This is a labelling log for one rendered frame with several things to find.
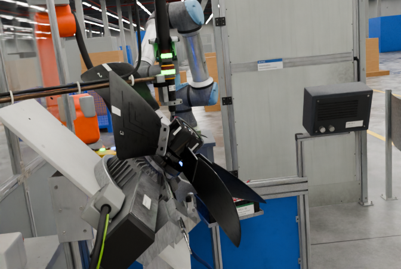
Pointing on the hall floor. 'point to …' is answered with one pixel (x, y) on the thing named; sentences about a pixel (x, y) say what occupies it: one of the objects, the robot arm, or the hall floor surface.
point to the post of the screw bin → (216, 247)
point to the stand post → (76, 250)
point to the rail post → (305, 231)
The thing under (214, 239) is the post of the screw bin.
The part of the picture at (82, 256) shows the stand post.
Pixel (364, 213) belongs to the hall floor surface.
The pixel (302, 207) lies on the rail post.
